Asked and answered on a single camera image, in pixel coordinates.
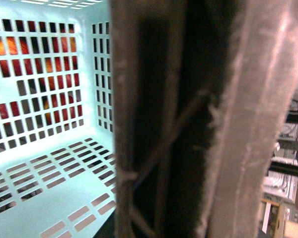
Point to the light blue plastic basket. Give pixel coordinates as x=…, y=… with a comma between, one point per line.
x=57, y=165

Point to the brown basket handle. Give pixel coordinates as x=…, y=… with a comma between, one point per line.
x=202, y=89

